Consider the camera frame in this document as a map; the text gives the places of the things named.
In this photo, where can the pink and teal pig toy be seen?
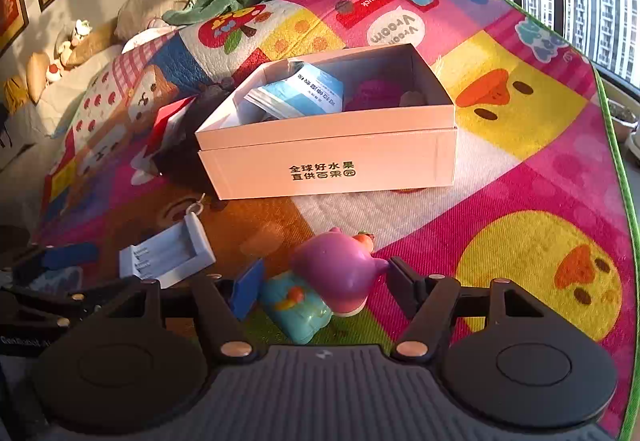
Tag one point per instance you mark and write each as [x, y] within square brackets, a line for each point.
[340, 271]

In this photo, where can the pink toy net scoop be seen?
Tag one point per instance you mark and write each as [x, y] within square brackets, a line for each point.
[372, 93]

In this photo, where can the white bedding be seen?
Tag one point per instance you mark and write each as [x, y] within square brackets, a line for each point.
[65, 101]

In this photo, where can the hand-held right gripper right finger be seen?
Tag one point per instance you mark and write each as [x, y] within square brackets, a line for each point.
[406, 283]

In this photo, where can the white cardboard box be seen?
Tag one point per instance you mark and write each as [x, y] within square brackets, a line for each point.
[325, 166]

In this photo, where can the small potted plant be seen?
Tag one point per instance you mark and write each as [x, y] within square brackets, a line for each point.
[621, 116]

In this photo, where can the beige pillow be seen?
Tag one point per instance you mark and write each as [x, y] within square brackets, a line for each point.
[155, 1]

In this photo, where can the colourful printed play mat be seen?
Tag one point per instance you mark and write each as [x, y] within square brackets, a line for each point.
[500, 171]

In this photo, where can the blue wet wipes packet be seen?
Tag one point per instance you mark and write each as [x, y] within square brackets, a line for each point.
[305, 93]

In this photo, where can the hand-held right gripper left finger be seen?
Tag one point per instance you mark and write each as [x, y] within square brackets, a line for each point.
[247, 291]

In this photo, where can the tan plush toy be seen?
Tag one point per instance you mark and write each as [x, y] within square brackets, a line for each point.
[92, 43]

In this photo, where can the red and white packet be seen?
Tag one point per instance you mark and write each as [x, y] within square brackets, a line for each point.
[172, 121]

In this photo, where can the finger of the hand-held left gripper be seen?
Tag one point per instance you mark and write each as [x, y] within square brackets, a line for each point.
[45, 306]
[65, 256]

